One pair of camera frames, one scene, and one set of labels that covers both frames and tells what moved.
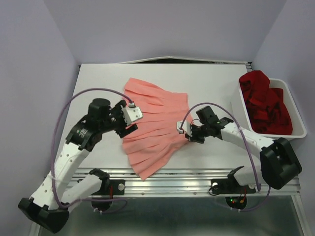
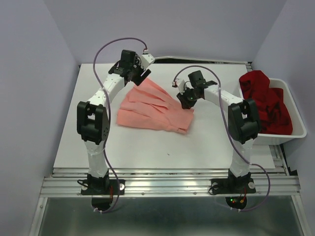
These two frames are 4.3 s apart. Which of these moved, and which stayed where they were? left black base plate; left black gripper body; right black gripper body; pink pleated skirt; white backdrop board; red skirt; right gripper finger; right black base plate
Moved: right gripper finger; right black gripper body; pink pleated skirt; left black gripper body
Stayed: left black base plate; white backdrop board; red skirt; right black base plate
